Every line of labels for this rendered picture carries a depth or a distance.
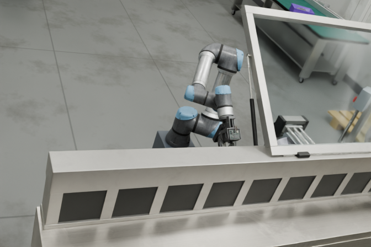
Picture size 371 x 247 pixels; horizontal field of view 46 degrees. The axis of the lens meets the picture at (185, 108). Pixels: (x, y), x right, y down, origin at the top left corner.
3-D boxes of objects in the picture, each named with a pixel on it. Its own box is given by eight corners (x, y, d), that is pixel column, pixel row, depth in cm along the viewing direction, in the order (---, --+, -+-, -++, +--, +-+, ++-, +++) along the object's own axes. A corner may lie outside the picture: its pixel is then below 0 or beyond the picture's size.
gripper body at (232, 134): (227, 140, 198) (224, 114, 201) (218, 144, 205) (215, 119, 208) (242, 140, 201) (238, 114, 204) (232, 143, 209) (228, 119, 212)
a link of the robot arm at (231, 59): (191, 129, 263) (221, 42, 251) (215, 137, 263) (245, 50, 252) (190, 134, 251) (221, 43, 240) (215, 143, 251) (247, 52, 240)
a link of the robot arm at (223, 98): (228, 88, 215) (232, 83, 207) (231, 110, 213) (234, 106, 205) (212, 89, 214) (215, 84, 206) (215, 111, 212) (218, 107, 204)
